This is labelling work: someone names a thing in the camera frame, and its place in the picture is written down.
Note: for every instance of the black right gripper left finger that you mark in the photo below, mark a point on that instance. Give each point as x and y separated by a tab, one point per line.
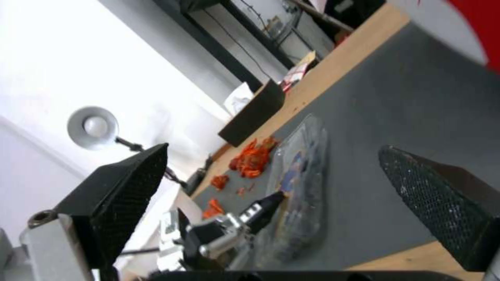
117	199

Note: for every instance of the red and white takeout bag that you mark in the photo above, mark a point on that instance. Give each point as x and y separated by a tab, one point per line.
461	26

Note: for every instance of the crumpled white paper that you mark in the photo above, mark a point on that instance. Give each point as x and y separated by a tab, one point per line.
238	98

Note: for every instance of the black rectangular box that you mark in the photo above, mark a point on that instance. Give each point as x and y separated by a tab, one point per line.
254	114

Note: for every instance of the brown cardboard piece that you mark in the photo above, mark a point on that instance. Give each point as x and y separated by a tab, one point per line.
307	57

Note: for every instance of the red and white packet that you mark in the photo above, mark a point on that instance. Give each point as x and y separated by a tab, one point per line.
295	74

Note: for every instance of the small red crayfish piece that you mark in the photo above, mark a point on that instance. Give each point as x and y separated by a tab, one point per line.
220	181

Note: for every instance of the large red crayfish pile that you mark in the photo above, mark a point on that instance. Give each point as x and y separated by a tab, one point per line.
252	161

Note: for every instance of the clear plastic takeout container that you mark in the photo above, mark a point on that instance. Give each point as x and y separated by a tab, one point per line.
302	164

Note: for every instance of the red crayfish shell crumbs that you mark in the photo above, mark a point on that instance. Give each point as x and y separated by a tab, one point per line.
244	189

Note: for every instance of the silver desk lamp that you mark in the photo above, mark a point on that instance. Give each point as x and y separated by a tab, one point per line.
93	126

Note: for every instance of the dark grey table mat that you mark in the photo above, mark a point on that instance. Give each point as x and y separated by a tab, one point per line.
390	102

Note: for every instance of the orange-red crayfish piece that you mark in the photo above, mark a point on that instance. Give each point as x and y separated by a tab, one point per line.
213	208

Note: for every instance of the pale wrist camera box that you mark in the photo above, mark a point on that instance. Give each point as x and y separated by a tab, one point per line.
170	225

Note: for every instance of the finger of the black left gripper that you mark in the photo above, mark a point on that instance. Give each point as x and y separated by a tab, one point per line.
184	222
263	209

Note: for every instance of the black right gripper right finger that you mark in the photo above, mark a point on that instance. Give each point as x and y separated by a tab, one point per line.
441	199

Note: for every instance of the black metal shelf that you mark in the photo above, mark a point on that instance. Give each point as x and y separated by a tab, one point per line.
242	32

